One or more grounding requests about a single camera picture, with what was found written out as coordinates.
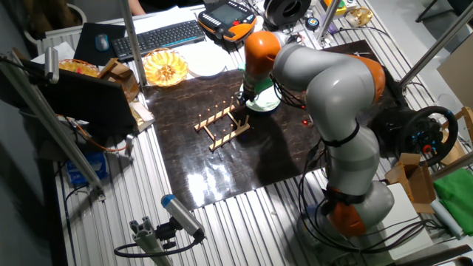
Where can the small silver camera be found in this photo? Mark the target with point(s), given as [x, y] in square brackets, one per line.
[129, 145]

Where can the white flat box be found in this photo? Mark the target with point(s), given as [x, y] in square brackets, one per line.
[403, 218]

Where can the diagonal aluminium post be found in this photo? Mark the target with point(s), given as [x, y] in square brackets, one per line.
[436, 46]

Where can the silver camera with blue cap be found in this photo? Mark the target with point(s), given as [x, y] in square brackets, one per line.
[183, 216]

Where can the orange black teach pendant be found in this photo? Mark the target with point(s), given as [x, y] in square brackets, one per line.
[227, 18]

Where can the person forearm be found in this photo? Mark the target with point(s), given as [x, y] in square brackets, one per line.
[136, 6]

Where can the round blue yellow gadget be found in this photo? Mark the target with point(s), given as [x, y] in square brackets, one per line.
[312, 23]

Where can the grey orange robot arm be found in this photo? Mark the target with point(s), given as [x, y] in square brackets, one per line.
[340, 96]

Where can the black mouse pad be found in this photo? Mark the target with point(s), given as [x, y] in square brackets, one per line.
[86, 44]

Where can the silver camera on strut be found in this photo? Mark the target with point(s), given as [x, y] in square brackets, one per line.
[51, 64]

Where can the open cardboard box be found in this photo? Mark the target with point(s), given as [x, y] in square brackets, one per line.
[414, 181]

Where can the wooden chair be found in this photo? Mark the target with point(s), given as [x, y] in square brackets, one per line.
[467, 122]

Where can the upright aluminium post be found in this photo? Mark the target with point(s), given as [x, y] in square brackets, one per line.
[132, 40]

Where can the pale green round dish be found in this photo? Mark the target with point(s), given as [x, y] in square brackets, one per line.
[267, 103]

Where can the white round bin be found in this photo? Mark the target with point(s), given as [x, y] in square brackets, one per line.
[55, 29]

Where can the blue plastic packet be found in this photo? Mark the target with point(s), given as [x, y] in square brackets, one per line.
[86, 168]

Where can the large amber glass bowl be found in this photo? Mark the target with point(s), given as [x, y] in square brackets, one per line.
[165, 68]

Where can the white gold snack pack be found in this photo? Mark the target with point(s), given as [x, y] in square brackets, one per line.
[142, 116]

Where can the grey blue computer mouse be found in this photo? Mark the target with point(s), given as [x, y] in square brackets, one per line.
[102, 42]

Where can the green gripper mount adapter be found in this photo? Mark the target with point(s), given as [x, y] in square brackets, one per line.
[264, 85]

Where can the yellow emergency stop box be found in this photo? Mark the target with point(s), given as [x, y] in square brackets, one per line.
[338, 7]

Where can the green cloth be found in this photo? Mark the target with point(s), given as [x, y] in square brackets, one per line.
[456, 199]

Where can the white round plate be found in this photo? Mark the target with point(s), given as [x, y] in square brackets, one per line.
[205, 61]

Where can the black round spool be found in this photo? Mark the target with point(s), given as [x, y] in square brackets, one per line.
[288, 11]

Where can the wooden dish rack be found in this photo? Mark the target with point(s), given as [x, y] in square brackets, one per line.
[221, 127]

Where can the pale rolled tube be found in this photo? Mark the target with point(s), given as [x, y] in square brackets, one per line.
[447, 219]

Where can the thin aluminium post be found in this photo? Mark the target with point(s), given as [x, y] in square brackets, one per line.
[329, 18]

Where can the aluminium profile camera mount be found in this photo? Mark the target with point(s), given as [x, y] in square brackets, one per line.
[148, 240]

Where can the white paper sheet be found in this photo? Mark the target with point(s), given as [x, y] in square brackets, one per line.
[55, 53]

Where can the black computer keyboard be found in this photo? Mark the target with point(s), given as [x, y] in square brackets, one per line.
[159, 38]

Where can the slanted aluminium frame strut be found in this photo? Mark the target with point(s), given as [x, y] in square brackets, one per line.
[55, 129]

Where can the black steering wheel controller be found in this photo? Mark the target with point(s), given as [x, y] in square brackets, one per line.
[428, 134]

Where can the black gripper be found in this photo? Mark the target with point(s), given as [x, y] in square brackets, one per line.
[249, 90]

